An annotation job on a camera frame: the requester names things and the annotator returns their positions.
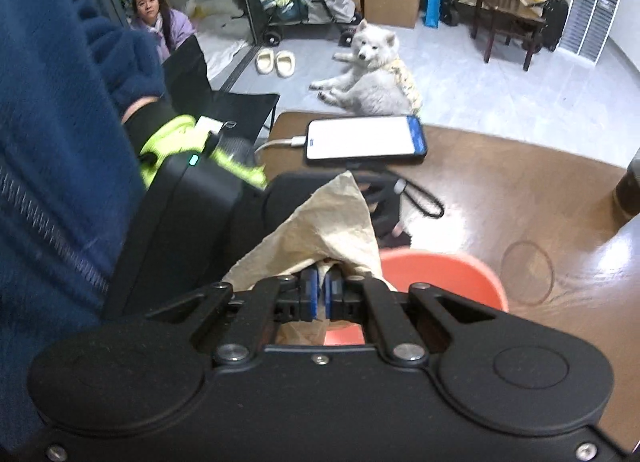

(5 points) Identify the black smartphone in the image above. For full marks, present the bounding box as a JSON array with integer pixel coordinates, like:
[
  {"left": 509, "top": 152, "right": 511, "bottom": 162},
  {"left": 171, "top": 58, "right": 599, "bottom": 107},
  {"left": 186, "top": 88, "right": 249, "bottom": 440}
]
[{"left": 305, "top": 114, "right": 429, "bottom": 163}]

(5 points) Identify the dark cup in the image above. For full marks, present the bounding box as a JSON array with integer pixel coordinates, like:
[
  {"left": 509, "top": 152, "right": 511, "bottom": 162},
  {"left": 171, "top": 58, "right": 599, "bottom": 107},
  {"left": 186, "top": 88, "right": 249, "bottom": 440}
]
[{"left": 613, "top": 148, "right": 640, "bottom": 221}]

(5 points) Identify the white floor cloth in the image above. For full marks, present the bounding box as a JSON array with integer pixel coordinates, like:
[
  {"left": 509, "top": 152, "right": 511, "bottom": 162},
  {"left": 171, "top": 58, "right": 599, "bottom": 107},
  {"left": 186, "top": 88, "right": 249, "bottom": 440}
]
[{"left": 199, "top": 36, "right": 252, "bottom": 85}]

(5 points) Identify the white drawer cabinet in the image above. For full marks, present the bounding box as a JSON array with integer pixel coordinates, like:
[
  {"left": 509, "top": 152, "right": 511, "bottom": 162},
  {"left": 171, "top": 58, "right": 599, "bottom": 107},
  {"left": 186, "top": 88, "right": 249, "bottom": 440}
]
[{"left": 557, "top": 0, "right": 622, "bottom": 64}]

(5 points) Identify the white plastic bag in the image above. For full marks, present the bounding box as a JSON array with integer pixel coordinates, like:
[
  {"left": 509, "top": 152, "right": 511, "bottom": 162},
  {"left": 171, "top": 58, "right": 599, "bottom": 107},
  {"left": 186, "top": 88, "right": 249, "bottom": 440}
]
[{"left": 184, "top": 0, "right": 247, "bottom": 23}]

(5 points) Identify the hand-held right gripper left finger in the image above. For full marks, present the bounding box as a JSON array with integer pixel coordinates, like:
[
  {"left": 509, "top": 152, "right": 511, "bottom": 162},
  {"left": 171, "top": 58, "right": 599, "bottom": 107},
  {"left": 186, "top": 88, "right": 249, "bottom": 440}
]
[{"left": 145, "top": 267, "right": 324, "bottom": 366}]

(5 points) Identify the black laptop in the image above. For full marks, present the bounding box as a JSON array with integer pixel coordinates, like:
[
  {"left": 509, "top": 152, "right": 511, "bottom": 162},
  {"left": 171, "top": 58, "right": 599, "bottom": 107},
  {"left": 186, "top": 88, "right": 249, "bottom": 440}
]
[{"left": 162, "top": 35, "right": 212, "bottom": 110}]

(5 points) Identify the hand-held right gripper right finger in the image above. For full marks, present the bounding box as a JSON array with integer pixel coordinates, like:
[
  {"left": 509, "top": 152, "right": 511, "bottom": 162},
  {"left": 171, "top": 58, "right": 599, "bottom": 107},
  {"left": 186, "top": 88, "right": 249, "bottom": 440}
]
[{"left": 324, "top": 267, "right": 497, "bottom": 366}]

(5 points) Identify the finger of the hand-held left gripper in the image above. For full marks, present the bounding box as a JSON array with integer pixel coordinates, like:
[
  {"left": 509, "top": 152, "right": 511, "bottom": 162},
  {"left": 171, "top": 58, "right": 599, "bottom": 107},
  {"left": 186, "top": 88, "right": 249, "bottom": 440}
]
[{"left": 357, "top": 169, "right": 416, "bottom": 249}]

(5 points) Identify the orange plastic bowl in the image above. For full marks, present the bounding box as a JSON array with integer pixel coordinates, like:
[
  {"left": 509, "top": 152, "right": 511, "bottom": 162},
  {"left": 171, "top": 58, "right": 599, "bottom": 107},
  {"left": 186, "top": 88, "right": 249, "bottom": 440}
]
[{"left": 322, "top": 248, "right": 511, "bottom": 348}]

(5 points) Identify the person's left hand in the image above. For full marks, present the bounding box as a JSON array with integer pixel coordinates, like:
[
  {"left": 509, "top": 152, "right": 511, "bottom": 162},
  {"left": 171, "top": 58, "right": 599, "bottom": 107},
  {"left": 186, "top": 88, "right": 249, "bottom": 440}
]
[{"left": 139, "top": 114, "right": 268, "bottom": 191}]

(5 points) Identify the beige paper tissue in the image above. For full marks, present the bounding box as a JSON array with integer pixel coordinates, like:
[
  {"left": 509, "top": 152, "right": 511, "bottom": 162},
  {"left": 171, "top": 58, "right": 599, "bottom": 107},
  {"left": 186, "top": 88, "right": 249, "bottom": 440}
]
[{"left": 222, "top": 169, "right": 399, "bottom": 345}]

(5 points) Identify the person's left forearm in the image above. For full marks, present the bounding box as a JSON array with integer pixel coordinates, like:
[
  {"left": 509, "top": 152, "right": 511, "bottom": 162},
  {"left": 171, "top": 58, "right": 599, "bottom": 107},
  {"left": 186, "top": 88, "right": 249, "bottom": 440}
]
[{"left": 70, "top": 0, "right": 173, "bottom": 153}]

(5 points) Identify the blue fleece jacket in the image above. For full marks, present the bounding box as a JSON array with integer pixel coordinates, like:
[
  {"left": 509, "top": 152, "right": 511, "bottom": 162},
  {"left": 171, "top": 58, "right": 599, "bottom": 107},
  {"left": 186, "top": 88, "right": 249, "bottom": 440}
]
[{"left": 0, "top": 0, "right": 151, "bottom": 448}]

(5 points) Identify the black wrist strap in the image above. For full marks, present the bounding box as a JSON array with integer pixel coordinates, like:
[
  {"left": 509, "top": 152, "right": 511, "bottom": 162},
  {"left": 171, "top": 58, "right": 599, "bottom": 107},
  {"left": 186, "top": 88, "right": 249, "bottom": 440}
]
[{"left": 394, "top": 179, "right": 446, "bottom": 219}]

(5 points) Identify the white dog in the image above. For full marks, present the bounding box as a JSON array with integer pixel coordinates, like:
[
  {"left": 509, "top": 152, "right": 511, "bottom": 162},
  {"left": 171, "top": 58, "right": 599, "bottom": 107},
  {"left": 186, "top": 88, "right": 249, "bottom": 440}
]
[{"left": 309, "top": 18, "right": 424, "bottom": 117}]

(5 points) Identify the white charging cable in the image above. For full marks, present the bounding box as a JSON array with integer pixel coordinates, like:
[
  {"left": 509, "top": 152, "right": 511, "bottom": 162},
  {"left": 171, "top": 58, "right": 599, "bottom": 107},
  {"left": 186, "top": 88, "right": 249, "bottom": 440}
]
[{"left": 254, "top": 136, "right": 308, "bottom": 163}]

